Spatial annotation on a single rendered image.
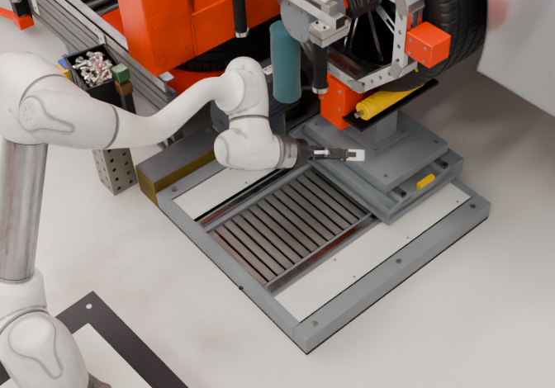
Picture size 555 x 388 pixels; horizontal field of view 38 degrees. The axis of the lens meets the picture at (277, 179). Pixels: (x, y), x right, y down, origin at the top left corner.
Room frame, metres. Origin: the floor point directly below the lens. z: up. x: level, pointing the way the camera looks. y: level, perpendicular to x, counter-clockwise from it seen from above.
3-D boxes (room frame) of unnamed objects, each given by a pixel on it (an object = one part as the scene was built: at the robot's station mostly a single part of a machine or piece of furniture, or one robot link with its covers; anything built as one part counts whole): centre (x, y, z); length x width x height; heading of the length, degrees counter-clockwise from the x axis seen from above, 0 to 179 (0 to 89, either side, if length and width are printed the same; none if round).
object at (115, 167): (2.10, 0.58, 0.21); 0.10 x 0.10 x 0.42; 37
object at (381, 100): (1.91, -0.36, 0.51); 0.29 x 0.06 x 0.06; 127
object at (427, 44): (1.70, -0.41, 0.85); 0.09 x 0.08 x 0.07; 37
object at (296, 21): (1.90, -0.15, 0.85); 0.21 x 0.14 x 0.14; 127
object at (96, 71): (2.06, 0.55, 0.51); 0.20 x 0.14 x 0.13; 28
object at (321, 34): (1.68, -0.15, 0.93); 0.09 x 0.05 x 0.05; 127
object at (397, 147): (2.05, -0.35, 0.32); 0.40 x 0.30 x 0.28; 37
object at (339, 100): (1.97, -0.24, 0.48); 0.16 x 0.12 x 0.17; 127
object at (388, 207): (2.05, -0.35, 0.13); 0.50 x 0.36 x 0.10; 37
